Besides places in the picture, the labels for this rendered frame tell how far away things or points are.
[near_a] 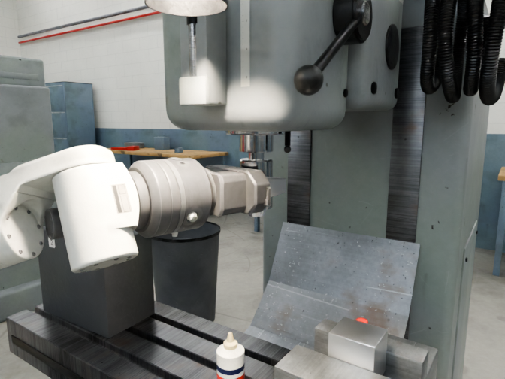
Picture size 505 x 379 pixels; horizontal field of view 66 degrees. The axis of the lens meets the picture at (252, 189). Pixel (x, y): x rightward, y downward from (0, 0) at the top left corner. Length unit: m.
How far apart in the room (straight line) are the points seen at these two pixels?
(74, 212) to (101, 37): 7.69
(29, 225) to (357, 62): 0.47
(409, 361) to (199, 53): 0.45
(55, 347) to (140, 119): 6.48
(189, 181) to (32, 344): 0.59
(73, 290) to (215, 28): 0.61
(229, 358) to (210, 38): 0.42
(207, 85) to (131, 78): 6.94
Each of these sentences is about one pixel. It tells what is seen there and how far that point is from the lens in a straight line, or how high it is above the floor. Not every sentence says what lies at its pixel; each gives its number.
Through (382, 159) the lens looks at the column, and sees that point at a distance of 0.87.
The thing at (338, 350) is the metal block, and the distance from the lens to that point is 0.55.
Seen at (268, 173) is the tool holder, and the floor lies 1.25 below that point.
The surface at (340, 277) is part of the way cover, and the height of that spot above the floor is 0.99.
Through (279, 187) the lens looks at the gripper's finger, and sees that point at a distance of 0.55.
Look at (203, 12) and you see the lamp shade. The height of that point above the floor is 1.42.
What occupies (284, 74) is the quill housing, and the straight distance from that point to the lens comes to 0.44.
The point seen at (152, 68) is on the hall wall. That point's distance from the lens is 6.99.
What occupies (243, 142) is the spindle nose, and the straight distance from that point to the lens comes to 0.54.
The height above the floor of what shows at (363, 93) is 1.36.
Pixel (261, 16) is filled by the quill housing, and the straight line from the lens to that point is 0.46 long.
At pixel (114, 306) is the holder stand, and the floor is 0.98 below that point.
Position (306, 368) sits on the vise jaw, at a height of 1.03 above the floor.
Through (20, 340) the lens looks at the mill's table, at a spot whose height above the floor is 0.88.
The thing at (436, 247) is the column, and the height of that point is 1.07.
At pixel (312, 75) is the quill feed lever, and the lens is 0.40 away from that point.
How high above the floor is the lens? 1.32
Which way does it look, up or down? 10 degrees down
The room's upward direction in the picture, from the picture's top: straight up
